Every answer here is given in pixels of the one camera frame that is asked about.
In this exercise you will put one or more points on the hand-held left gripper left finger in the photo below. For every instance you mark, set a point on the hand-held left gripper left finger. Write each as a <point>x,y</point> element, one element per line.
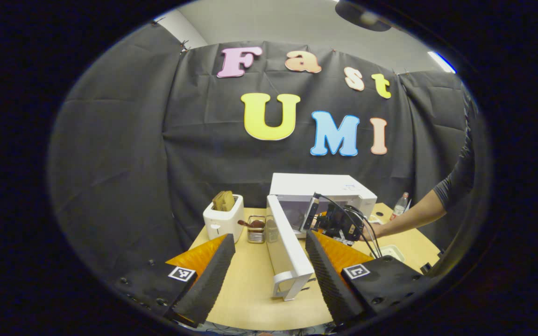
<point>210,280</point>

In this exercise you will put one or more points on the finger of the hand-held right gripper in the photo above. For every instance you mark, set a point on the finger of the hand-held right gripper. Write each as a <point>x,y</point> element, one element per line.
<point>310,214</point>

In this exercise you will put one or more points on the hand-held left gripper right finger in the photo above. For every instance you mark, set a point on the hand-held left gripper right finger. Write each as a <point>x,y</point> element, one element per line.
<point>327,280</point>

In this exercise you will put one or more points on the white microwave oven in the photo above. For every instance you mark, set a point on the white microwave oven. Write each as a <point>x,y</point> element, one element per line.
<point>315,184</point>

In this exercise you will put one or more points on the white toaster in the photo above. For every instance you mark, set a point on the white toaster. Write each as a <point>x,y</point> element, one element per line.
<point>220,226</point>

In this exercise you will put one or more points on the pale green square plate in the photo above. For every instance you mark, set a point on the pale green square plate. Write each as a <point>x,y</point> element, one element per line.
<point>392,254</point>

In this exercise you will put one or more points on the brown wooden spoon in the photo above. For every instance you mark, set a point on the brown wooden spoon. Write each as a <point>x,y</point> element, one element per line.
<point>252,224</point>

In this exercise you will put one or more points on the clear plastic water bottle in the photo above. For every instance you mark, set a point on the clear plastic water bottle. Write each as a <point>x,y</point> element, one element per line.
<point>399,207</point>

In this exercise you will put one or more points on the brown toast slice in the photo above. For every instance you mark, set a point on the brown toast slice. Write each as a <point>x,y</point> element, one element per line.
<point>223,200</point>

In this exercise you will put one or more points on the person's dark shirt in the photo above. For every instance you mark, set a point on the person's dark shirt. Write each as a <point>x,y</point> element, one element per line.
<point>460,177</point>

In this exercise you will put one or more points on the black backdrop cloth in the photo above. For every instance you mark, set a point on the black backdrop cloth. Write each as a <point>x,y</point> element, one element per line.
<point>124,154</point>

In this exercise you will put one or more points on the small ceiling light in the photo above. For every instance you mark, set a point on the small ceiling light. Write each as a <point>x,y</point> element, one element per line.
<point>442,62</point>

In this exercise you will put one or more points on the dark round ceiling fixture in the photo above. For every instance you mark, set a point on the dark round ceiling fixture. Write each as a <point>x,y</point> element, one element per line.
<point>360,16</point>

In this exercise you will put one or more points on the black table bracket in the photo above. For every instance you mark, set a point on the black table bracket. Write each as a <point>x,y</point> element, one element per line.
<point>426,268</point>

